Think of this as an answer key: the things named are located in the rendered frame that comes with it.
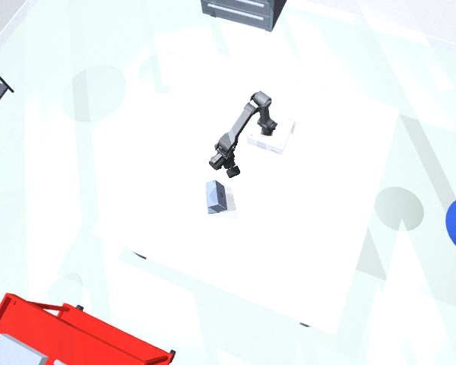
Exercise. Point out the blue-grey sloped panel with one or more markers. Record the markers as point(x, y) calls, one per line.
point(216, 197)

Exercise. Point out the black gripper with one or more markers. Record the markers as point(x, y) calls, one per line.
point(231, 168)

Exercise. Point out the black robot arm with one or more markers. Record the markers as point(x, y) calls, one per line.
point(229, 140)

